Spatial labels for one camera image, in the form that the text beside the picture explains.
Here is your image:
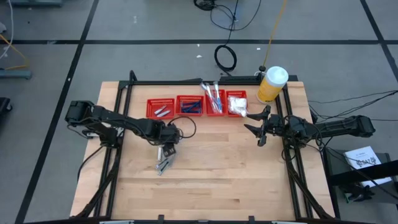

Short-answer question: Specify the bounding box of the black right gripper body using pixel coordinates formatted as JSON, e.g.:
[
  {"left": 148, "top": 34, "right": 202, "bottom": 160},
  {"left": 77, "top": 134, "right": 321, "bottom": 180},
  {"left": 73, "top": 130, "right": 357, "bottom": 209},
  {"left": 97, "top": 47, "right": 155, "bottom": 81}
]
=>
[{"left": 257, "top": 113, "right": 285, "bottom": 147}]

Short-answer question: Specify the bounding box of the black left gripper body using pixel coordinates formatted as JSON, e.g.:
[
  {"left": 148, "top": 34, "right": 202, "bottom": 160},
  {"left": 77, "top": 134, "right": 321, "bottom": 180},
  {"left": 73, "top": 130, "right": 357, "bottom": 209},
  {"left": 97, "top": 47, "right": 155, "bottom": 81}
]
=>
[{"left": 154, "top": 121, "right": 182, "bottom": 158}]

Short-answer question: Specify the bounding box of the clear bag of cotton pads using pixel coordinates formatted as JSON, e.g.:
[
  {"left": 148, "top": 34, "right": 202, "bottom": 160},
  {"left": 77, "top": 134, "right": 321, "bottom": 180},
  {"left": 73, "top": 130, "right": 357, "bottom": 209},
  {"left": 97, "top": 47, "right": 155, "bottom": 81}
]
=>
[{"left": 227, "top": 96, "right": 249, "bottom": 114}]

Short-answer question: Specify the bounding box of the blue razors pile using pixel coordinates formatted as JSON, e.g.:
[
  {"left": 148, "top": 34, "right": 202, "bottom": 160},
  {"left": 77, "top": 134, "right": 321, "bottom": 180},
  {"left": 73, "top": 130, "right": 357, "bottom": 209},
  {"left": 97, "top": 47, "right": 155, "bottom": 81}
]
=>
[{"left": 183, "top": 101, "right": 203, "bottom": 111}]

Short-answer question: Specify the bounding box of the white toothbrush blue grip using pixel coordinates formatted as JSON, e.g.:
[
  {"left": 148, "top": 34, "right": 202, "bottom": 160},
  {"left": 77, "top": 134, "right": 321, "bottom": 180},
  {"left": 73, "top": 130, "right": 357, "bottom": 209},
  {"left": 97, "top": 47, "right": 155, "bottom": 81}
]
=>
[{"left": 213, "top": 81, "right": 223, "bottom": 113}]

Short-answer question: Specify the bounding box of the red plastic basket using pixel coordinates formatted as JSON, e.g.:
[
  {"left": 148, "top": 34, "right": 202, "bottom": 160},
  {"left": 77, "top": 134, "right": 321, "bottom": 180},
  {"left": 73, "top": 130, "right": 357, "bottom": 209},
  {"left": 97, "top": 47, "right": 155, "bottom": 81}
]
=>
[
  {"left": 146, "top": 98, "right": 176, "bottom": 120},
  {"left": 205, "top": 90, "right": 226, "bottom": 117},
  {"left": 175, "top": 95, "right": 205, "bottom": 117},
  {"left": 226, "top": 90, "right": 249, "bottom": 118}
]

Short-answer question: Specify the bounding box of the yellow wipes canister white lid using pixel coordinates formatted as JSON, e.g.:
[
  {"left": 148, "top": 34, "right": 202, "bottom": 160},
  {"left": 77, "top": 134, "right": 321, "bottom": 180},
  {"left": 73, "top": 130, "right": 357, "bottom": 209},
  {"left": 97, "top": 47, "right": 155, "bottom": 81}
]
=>
[{"left": 256, "top": 65, "right": 289, "bottom": 104}]

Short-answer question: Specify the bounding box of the black side stand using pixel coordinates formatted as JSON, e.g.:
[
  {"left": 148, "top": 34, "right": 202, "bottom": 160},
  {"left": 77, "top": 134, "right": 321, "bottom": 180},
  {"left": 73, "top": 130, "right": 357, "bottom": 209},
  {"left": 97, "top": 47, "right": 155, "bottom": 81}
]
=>
[{"left": 322, "top": 147, "right": 398, "bottom": 205}]

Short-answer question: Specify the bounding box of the white printed booklet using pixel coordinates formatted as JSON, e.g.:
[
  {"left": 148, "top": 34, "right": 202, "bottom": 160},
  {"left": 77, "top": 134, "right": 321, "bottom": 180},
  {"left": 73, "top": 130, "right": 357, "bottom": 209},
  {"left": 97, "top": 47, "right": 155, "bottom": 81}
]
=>
[{"left": 343, "top": 146, "right": 392, "bottom": 188}]

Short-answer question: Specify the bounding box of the grey metal floor base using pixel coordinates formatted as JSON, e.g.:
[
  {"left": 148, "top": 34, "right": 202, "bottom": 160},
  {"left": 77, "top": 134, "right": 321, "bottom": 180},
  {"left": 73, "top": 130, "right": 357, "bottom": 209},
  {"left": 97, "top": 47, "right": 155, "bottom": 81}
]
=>
[
  {"left": 0, "top": 70, "right": 32, "bottom": 80},
  {"left": 9, "top": 0, "right": 63, "bottom": 7}
]

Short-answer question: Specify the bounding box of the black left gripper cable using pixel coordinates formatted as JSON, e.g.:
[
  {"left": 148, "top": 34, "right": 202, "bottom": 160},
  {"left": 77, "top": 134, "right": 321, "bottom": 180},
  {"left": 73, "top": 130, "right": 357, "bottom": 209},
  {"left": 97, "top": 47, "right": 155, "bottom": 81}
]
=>
[{"left": 167, "top": 116, "right": 197, "bottom": 140}]

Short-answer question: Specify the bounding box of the black metal rig frame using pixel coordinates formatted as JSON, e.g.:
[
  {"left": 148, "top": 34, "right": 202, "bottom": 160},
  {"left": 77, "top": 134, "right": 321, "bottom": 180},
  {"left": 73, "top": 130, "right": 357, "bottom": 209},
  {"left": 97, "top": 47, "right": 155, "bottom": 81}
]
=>
[{"left": 74, "top": 70, "right": 335, "bottom": 224}]

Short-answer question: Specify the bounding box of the black coiled cable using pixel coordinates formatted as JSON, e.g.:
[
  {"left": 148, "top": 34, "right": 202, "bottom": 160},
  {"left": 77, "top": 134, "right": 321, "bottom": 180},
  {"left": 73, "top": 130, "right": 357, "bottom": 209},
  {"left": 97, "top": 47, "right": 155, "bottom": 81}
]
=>
[{"left": 213, "top": 0, "right": 239, "bottom": 77}]

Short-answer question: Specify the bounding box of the black left base cable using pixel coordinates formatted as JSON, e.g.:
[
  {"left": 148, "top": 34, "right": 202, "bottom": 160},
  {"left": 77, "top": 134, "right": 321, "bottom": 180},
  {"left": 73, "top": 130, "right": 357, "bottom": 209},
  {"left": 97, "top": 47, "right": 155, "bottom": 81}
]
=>
[{"left": 76, "top": 144, "right": 105, "bottom": 183}]

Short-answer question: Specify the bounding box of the yellow hanging cord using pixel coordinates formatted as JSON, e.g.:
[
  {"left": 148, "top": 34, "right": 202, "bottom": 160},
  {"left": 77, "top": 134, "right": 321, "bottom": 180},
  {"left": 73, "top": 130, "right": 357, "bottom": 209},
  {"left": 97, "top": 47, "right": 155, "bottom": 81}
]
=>
[{"left": 262, "top": 0, "right": 289, "bottom": 68}]

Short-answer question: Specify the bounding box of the black floor cable bundle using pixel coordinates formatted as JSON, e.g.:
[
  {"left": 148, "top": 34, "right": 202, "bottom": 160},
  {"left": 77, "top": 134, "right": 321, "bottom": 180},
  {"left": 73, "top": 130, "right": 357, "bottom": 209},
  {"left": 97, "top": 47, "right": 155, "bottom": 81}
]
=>
[{"left": 192, "top": 0, "right": 262, "bottom": 32}]

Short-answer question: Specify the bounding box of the yellow floor cable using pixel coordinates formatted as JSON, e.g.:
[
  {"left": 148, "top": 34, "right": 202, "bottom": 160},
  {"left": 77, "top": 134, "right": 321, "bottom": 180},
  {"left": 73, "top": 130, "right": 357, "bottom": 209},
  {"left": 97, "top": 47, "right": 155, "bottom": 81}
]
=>
[{"left": 0, "top": 32, "right": 29, "bottom": 71}]

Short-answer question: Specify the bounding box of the white floor cable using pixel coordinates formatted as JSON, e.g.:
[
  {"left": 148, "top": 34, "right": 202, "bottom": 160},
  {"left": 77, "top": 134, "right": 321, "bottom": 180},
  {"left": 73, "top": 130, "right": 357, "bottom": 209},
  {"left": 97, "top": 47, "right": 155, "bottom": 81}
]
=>
[{"left": 0, "top": 0, "right": 15, "bottom": 60}]

